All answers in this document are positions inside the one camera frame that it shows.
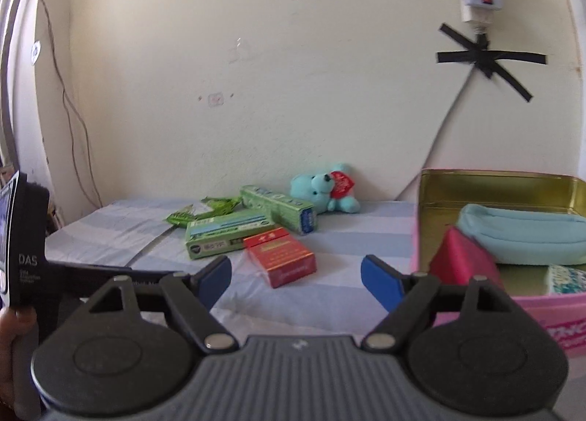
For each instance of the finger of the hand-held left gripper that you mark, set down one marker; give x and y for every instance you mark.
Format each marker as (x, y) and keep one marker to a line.
(100, 273)

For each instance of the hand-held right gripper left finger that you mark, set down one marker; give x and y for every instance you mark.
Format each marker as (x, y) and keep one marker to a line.
(216, 276)

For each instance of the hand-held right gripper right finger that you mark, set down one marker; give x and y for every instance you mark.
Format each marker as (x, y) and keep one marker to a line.
(379, 281)

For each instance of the green toothpaste box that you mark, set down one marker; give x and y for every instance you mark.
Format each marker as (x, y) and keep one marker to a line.
(219, 234)
(274, 205)

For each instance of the red cigarette box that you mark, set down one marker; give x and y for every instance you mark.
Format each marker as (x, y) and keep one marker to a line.
(280, 257)

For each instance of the green snack packet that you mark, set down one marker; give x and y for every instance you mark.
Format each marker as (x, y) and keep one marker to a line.
(181, 216)
(223, 205)

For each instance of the teal teddy bear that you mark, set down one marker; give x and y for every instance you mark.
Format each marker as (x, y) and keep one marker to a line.
(316, 189)

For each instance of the pink tin box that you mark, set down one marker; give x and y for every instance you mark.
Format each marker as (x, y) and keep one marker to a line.
(458, 187)

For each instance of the person's left hand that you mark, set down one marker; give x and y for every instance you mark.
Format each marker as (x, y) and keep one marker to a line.
(13, 325)

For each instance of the striped bed sheet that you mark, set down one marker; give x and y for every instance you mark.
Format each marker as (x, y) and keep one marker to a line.
(343, 238)

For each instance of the light blue pouch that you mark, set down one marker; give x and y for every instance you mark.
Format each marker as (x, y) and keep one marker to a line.
(517, 231)

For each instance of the floral tissue pack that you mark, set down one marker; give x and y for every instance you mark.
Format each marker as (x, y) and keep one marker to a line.
(566, 280)

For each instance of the black tape cross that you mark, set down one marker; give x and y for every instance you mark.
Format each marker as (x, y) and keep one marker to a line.
(485, 57)

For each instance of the white wall sticker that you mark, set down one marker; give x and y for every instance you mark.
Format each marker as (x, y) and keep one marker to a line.
(35, 52)

